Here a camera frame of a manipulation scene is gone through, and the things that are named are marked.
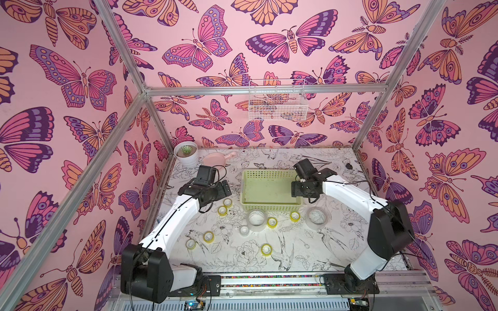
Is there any light green plastic storage basket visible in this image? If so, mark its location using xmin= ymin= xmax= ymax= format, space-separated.
xmin=240 ymin=169 xmax=302 ymax=212

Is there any small clear tape roll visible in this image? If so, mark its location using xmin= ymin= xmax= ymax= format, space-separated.
xmin=239 ymin=225 xmax=250 ymax=237

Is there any yellow tape roll front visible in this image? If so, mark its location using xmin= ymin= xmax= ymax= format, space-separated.
xmin=261 ymin=244 xmax=273 ymax=257

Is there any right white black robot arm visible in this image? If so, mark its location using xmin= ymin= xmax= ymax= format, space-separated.
xmin=290 ymin=172 xmax=414 ymax=293

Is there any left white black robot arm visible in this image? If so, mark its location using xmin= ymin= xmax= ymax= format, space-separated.
xmin=120 ymin=180 xmax=232 ymax=303

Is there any yellow tape roll left pair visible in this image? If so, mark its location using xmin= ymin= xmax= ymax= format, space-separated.
xmin=217 ymin=206 xmax=228 ymax=217

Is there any pink plastic scoop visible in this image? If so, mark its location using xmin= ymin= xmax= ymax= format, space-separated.
xmin=202 ymin=152 xmax=237 ymax=167

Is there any white pot with succulent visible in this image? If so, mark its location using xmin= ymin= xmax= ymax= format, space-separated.
xmin=174 ymin=141 xmax=199 ymax=168

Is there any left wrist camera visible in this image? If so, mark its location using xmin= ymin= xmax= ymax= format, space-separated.
xmin=194 ymin=165 xmax=218 ymax=187

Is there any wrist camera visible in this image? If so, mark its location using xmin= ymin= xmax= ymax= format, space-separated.
xmin=194 ymin=165 xmax=218 ymax=187
xmin=293 ymin=159 xmax=318 ymax=180

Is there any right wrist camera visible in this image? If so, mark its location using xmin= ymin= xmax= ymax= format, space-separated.
xmin=293 ymin=159 xmax=318 ymax=180

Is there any white wire wall basket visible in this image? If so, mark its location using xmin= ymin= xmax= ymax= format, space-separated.
xmin=247 ymin=79 xmax=309 ymax=123

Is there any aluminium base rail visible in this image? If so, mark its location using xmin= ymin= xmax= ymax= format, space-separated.
xmin=106 ymin=271 xmax=444 ymax=310

